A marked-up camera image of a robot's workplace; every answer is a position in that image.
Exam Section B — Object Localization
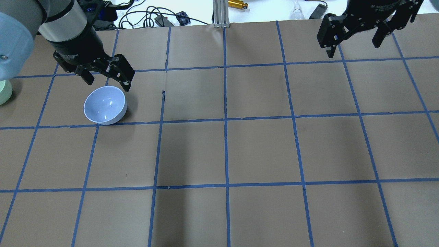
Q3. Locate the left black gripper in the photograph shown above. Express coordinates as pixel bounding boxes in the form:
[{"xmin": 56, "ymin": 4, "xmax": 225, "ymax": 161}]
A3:
[{"xmin": 48, "ymin": 25, "xmax": 135, "ymax": 92}]

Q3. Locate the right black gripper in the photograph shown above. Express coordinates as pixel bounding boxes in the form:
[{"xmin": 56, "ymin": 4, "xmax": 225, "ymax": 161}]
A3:
[{"xmin": 317, "ymin": 0, "xmax": 423, "ymax": 58}]

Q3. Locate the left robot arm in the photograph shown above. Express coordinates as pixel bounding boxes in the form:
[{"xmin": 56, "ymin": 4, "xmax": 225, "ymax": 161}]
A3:
[{"xmin": 0, "ymin": 0, "xmax": 135, "ymax": 91}]

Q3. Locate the blue bowl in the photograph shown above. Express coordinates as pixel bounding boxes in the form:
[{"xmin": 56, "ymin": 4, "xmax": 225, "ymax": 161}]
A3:
[{"xmin": 83, "ymin": 86, "xmax": 128, "ymax": 125}]

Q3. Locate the green bowl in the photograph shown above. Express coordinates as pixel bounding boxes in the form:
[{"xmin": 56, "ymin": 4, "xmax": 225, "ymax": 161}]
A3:
[{"xmin": 0, "ymin": 80, "xmax": 13, "ymax": 105}]

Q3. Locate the black flat device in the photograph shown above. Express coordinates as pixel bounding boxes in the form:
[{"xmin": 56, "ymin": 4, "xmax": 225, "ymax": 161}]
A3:
[{"xmin": 309, "ymin": 4, "xmax": 328, "ymax": 19}]

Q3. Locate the white light bulb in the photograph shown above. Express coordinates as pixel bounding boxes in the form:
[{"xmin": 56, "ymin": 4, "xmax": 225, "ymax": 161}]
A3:
[{"xmin": 290, "ymin": 0, "xmax": 305, "ymax": 20}]

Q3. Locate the black power adapter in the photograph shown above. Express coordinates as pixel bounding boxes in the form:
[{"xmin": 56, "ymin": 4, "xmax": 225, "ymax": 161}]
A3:
[{"xmin": 154, "ymin": 14, "xmax": 175, "ymax": 27}]

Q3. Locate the gold cylinder tool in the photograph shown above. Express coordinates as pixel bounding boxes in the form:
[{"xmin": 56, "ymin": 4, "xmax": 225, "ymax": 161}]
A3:
[{"xmin": 228, "ymin": 0, "xmax": 248, "ymax": 10}]

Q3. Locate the black cable bundle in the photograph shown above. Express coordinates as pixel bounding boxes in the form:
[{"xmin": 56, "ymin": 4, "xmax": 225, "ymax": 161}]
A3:
[{"xmin": 117, "ymin": 0, "xmax": 210, "ymax": 29}]

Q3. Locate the aluminium profile post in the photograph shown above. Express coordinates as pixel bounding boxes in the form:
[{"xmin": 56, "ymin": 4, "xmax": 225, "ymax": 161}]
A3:
[{"xmin": 213, "ymin": 0, "xmax": 230, "ymax": 28}]

